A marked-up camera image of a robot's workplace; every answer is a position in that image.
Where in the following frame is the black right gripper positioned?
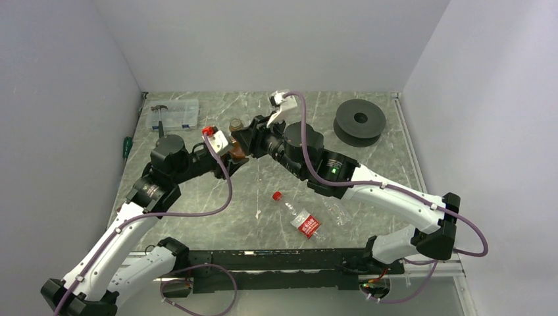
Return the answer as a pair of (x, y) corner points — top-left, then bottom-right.
(232, 111), (306, 178)

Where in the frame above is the gold red tea bottle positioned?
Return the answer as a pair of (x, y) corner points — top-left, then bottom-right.
(228, 138), (246, 163)

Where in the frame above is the ribbed coffee latte bottle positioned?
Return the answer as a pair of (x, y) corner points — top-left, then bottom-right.
(228, 117), (244, 132)

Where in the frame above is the clear bottle red label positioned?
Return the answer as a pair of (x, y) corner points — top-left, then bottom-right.
(272, 191), (328, 244)

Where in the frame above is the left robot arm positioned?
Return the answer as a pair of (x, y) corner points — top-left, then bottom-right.
(41, 128), (238, 315)

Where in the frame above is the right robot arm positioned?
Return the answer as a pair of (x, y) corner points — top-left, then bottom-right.
(232, 115), (460, 273)

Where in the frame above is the clear bottle white cap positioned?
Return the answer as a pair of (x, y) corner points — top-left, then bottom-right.
(322, 197), (352, 226)

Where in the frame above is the clear plastic organizer box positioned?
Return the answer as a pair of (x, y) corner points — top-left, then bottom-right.
(145, 99), (199, 132)

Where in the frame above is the claw hammer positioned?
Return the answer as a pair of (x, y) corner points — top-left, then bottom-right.
(151, 105), (168, 138)

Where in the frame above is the black spool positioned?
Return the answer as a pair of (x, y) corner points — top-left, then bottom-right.
(333, 99), (386, 147)

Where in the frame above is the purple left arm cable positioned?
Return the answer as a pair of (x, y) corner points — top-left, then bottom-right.
(53, 132), (234, 316)

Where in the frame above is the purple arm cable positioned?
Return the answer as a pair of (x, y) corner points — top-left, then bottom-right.
(283, 90), (489, 258)
(53, 132), (234, 316)

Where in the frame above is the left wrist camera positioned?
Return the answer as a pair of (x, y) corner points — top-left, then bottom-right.
(202, 126), (234, 156)

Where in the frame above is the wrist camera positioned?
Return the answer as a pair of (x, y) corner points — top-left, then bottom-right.
(266, 90), (298, 128)
(202, 126), (234, 156)

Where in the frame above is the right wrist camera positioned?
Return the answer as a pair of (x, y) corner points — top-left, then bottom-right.
(266, 90), (298, 128)

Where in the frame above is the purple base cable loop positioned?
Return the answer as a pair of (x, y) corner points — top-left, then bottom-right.
(159, 263), (238, 316)

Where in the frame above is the green handle screwdriver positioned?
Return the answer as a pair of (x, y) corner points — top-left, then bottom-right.
(122, 136), (133, 164)

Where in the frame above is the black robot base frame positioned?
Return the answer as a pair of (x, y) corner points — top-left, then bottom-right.
(166, 248), (405, 294)

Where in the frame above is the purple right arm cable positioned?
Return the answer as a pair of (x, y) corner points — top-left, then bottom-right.
(283, 90), (489, 258)

